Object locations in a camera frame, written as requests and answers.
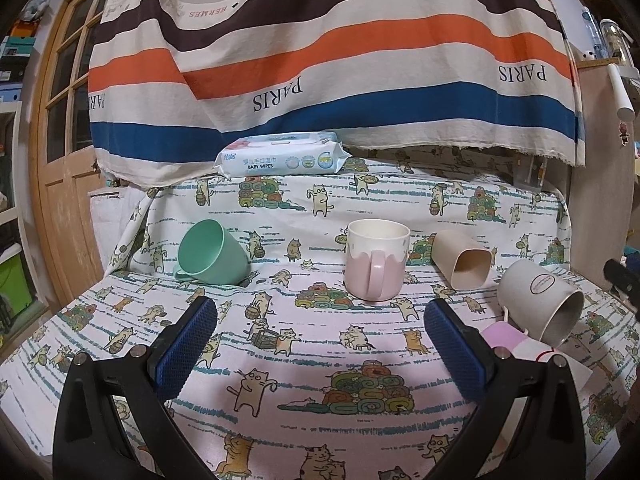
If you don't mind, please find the grey mug white handle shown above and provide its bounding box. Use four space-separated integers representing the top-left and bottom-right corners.
497 260 585 347

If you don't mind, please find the white clip lamp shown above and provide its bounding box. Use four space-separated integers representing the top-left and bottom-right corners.
606 63 636 122

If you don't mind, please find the beige square cup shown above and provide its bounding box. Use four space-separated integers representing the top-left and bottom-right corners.
432 230 491 290

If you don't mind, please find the white pink paper cup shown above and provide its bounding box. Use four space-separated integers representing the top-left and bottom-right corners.
479 320 594 466

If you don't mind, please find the cat print bed sheet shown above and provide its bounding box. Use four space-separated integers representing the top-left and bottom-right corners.
1 155 639 479

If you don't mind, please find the bear sticker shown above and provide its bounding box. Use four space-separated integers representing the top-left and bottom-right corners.
618 122 630 146

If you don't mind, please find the striped Paris cloth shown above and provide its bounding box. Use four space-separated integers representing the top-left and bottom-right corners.
88 0 585 186

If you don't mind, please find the pink white drip mug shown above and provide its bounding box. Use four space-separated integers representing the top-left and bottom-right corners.
344 219 410 302

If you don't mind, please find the mint green plastic cup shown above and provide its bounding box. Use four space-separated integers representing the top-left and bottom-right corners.
172 219 250 285

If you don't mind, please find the wooden glass door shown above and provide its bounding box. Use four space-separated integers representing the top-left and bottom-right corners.
29 0 105 308

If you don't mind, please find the baby wipes pack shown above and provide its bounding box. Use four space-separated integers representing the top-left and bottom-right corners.
214 131 350 178

